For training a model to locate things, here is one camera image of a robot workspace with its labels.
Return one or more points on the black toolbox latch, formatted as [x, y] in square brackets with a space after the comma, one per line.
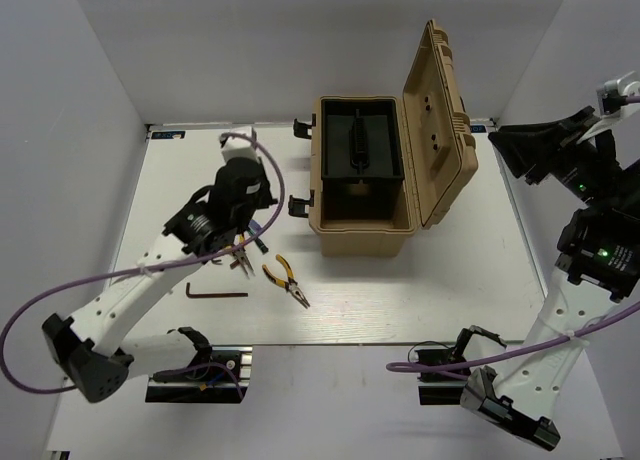
[301, 207]
[304, 130]

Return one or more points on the black rear toolbox latch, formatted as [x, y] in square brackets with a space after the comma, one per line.
[304, 130]

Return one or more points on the yellow handled needle-nose pliers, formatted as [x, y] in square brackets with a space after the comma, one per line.
[288, 283]

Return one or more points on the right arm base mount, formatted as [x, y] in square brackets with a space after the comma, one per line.
[436, 389]

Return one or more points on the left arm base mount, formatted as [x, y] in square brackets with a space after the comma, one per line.
[223, 380]

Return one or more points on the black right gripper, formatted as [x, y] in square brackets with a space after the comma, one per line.
[524, 144]

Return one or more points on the tan plastic toolbox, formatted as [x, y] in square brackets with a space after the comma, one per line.
[439, 157]

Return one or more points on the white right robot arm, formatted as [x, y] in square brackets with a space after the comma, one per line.
[597, 268]

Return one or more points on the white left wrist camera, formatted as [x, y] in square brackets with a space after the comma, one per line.
[238, 143]

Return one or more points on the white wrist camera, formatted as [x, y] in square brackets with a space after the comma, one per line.
[238, 143]
[613, 95]

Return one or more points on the black front toolbox latch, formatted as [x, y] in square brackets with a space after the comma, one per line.
[301, 207]

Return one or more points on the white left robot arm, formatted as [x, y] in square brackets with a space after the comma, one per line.
[93, 345]

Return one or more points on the black toolbox tray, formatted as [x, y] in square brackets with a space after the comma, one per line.
[360, 141]

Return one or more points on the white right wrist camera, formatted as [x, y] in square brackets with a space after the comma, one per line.
[613, 95]

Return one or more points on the large dark hex key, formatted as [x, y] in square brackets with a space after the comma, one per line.
[192, 294]

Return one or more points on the yellow handled small pliers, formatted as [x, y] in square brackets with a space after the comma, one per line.
[239, 257]

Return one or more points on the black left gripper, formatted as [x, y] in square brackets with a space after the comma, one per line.
[267, 198]

